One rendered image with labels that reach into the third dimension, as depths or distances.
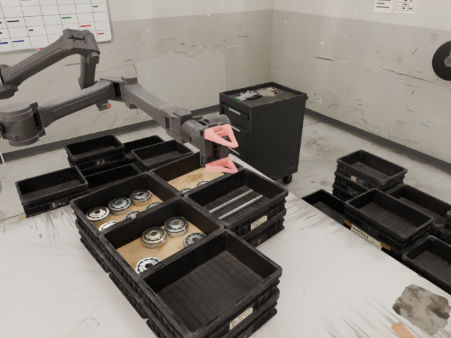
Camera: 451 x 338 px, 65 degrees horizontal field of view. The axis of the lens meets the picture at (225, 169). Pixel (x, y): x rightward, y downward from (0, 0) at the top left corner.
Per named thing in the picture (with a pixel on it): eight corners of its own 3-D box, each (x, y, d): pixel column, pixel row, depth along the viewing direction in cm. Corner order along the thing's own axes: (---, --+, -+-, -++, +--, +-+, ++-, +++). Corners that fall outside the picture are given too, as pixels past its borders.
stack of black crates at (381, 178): (394, 220, 270) (409, 169, 247) (370, 235, 255) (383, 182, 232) (351, 196, 298) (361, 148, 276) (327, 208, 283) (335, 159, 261)
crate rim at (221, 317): (191, 346, 98) (190, 340, 97) (137, 284, 118) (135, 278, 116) (284, 273, 121) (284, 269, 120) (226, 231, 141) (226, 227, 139)
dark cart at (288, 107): (247, 203, 314) (251, 106, 270) (219, 182, 346) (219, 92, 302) (296, 183, 344) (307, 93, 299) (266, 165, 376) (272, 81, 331)
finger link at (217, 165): (247, 176, 82) (223, 160, 89) (247, 148, 79) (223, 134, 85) (223, 184, 79) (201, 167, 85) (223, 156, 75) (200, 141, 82)
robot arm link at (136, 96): (121, 104, 126) (116, 74, 121) (136, 101, 129) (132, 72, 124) (176, 147, 95) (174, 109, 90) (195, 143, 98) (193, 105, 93)
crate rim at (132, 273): (137, 284, 118) (135, 278, 116) (98, 239, 137) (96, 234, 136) (226, 231, 141) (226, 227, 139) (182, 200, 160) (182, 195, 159)
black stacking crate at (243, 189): (226, 249, 146) (226, 227, 140) (184, 216, 165) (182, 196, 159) (287, 211, 169) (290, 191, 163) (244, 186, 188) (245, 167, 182)
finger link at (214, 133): (247, 162, 80) (223, 147, 87) (248, 133, 77) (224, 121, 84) (223, 170, 77) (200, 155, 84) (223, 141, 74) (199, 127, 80)
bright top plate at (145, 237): (152, 247, 140) (152, 246, 140) (136, 236, 146) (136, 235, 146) (171, 235, 147) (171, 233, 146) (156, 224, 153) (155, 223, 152)
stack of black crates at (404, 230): (415, 275, 221) (436, 218, 199) (386, 298, 206) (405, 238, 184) (361, 240, 250) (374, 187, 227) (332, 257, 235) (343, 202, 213)
